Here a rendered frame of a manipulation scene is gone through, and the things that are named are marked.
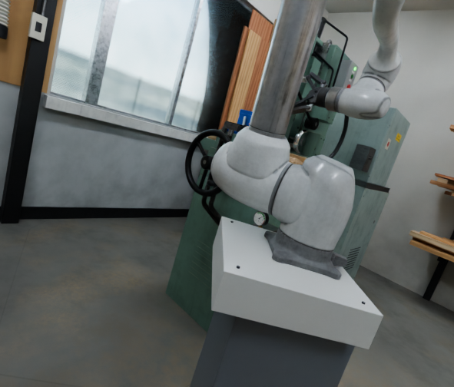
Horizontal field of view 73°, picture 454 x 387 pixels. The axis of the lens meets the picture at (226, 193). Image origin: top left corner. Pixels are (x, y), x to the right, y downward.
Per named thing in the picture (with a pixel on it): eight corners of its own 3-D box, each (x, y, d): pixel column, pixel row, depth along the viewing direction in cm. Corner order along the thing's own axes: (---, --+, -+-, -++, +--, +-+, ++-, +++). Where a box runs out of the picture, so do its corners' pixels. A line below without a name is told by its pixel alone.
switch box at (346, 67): (330, 90, 161) (341, 59, 158) (337, 95, 169) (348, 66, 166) (341, 91, 157) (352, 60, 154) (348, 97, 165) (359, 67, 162)
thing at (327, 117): (310, 117, 157) (321, 87, 154) (318, 121, 163) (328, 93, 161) (326, 120, 151) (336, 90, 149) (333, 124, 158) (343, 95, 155)
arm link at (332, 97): (352, 98, 117) (337, 97, 121) (347, 82, 110) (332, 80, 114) (339, 117, 116) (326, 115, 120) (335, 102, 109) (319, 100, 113)
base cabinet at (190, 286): (164, 292, 174) (197, 173, 161) (230, 276, 217) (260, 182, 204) (217, 343, 145) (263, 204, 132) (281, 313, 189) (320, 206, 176)
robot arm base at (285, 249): (356, 285, 76) (365, 266, 75) (273, 260, 75) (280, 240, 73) (331, 254, 94) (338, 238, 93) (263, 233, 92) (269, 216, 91)
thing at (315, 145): (296, 153, 159) (304, 130, 156) (303, 154, 164) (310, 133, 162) (313, 157, 153) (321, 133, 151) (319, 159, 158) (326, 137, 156)
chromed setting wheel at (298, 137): (288, 150, 153) (296, 126, 150) (300, 154, 162) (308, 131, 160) (293, 152, 151) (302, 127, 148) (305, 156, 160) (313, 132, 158)
